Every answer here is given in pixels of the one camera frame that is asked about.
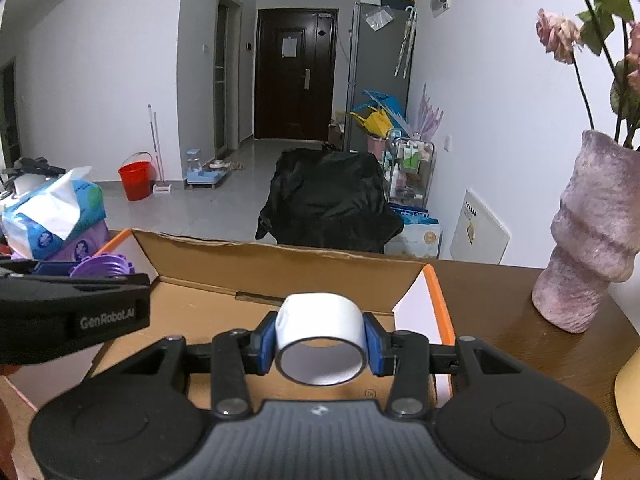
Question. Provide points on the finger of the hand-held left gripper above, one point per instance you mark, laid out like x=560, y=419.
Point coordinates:
x=100, y=282

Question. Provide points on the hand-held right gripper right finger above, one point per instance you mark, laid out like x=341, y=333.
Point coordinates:
x=375, y=345

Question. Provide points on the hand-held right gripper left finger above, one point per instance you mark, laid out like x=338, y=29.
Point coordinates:
x=267, y=345

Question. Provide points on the purple plastic funnel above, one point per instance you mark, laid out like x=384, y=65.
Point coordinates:
x=102, y=265

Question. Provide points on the white tape roll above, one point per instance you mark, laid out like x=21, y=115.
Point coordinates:
x=320, y=317

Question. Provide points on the cardboard box with red sides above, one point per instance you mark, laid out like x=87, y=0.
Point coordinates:
x=200, y=265

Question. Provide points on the purple tissue pack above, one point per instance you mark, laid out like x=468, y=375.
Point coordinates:
x=87, y=242

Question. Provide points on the blue tissue pack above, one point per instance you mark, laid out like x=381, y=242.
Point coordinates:
x=50, y=210

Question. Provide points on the red bucket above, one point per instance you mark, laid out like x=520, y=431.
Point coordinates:
x=136, y=180

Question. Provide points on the white mop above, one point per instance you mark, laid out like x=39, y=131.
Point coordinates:
x=162, y=189

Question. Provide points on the white and blue bag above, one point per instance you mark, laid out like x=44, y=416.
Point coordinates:
x=415, y=237

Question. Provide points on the white round device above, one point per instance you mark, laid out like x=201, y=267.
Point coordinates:
x=27, y=186

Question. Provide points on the black device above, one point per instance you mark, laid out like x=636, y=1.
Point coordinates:
x=35, y=166

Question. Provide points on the blue pet water dispenser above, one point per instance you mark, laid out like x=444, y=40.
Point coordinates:
x=195, y=172

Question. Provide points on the white board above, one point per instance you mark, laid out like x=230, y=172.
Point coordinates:
x=477, y=232

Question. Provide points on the black cloth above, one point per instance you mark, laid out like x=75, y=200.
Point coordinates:
x=325, y=195

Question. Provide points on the pet food bowl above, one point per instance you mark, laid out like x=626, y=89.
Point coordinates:
x=219, y=164

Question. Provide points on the metal trolley with bottles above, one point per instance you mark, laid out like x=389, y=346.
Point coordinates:
x=410, y=170

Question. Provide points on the pink bin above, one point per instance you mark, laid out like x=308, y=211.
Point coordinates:
x=376, y=144

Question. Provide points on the small cardboard box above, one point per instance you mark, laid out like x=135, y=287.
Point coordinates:
x=335, y=136

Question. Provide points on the yellow bag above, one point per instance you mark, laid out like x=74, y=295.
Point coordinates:
x=372, y=122

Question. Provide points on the pink textured vase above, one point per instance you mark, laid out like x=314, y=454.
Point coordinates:
x=585, y=240

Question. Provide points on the purple fairy wings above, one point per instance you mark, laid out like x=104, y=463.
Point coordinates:
x=425, y=115

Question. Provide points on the grey glass door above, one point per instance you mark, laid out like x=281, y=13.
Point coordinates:
x=226, y=75

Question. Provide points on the dark entrance door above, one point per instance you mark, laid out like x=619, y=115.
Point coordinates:
x=295, y=90

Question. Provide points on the grey refrigerator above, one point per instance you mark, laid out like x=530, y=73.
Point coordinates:
x=375, y=60

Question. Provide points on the paper notice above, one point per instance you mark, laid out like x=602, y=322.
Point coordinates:
x=289, y=47

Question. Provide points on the folded clear umbrella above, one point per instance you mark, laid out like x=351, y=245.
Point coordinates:
x=409, y=35

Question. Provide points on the clear plastic bag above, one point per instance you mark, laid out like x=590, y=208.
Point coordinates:
x=379, y=19

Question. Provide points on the dried rose bouquet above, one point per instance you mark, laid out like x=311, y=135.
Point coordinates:
x=557, y=35

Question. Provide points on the white wall socket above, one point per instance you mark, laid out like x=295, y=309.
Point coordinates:
x=448, y=143

